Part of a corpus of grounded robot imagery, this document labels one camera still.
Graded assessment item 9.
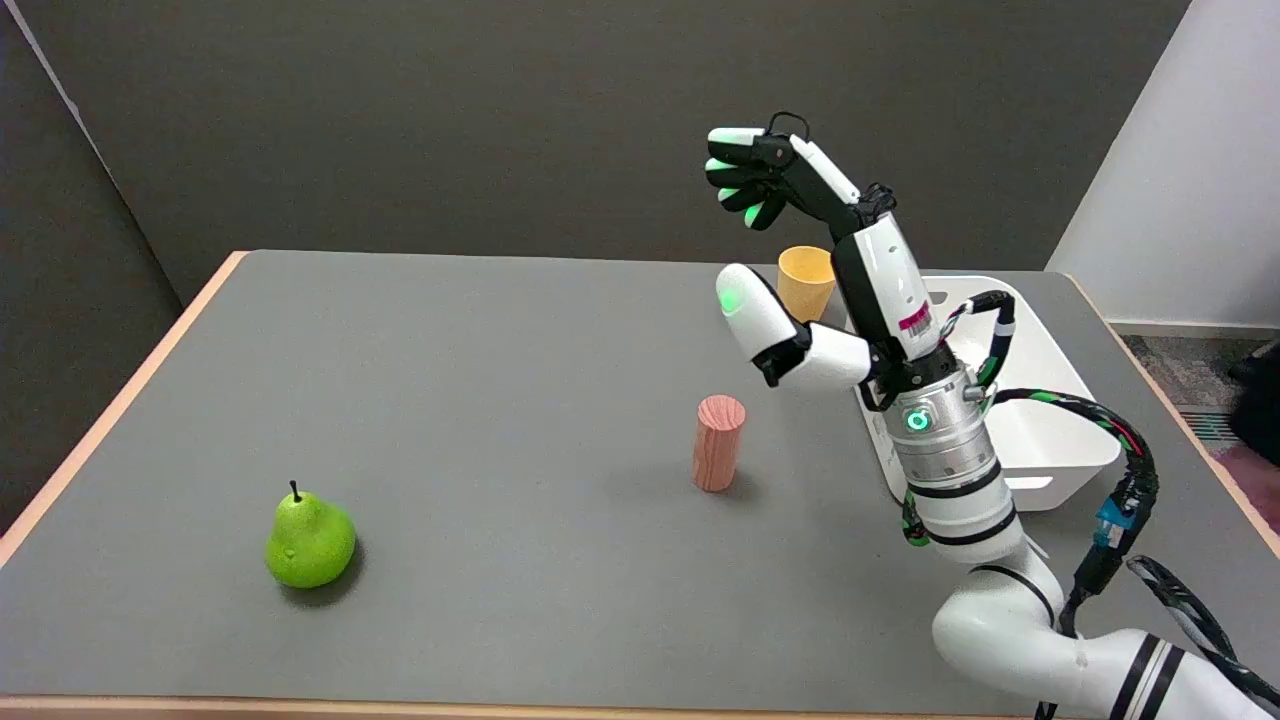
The yellow plastic cup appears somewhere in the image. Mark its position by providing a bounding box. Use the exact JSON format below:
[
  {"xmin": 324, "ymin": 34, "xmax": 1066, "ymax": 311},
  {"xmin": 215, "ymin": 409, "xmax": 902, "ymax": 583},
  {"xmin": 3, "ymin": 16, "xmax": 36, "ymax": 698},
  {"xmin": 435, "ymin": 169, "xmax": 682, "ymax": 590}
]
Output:
[{"xmin": 778, "ymin": 246, "xmax": 837, "ymax": 324}]

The floor vent grille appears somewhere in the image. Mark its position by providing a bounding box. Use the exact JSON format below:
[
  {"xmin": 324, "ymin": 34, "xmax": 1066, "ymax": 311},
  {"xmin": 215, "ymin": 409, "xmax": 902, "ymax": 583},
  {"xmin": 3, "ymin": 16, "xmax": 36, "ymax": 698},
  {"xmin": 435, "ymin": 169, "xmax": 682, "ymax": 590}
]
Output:
[{"xmin": 1180, "ymin": 405, "xmax": 1241, "ymax": 443}]

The black office chair base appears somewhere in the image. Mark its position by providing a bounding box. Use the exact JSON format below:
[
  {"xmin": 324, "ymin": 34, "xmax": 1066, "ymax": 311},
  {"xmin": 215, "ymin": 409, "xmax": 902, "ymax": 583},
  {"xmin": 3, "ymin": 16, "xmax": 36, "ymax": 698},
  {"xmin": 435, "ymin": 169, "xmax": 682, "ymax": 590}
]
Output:
[{"xmin": 1228, "ymin": 340, "xmax": 1280, "ymax": 466}]

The wooden cylinder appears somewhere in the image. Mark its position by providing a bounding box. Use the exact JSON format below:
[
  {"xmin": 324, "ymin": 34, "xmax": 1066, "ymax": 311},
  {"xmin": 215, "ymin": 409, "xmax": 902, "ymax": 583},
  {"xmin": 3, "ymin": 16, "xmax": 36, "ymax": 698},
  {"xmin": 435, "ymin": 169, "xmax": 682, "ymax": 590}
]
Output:
[{"xmin": 692, "ymin": 395, "xmax": 747, "ymax": 493}]

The white plastic bin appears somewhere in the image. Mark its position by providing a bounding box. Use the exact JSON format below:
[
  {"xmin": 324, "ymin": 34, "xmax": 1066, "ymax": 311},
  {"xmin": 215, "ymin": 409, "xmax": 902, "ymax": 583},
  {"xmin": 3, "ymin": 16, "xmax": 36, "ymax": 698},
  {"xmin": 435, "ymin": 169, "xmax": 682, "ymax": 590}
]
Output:
[{"xmin": 826, "ymin": 276, "xmax": 1122, "ymax": 512}]

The green pear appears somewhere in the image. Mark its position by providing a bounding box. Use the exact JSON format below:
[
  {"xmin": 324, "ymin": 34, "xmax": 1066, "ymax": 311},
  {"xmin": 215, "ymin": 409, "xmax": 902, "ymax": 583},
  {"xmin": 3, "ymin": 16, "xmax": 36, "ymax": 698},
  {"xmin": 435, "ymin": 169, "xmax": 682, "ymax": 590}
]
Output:
[{"xmin": 265, "ymin": 480, "xmax": 357, "ymax": 589}]

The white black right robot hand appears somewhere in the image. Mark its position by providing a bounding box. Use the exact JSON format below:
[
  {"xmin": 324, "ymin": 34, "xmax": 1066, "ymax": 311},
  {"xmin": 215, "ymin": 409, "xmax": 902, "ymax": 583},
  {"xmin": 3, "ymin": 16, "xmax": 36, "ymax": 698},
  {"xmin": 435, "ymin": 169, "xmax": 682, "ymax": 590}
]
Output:
[{"xmin": 704, "ymin": 125, "xmax": 961, "ymax": 401}]

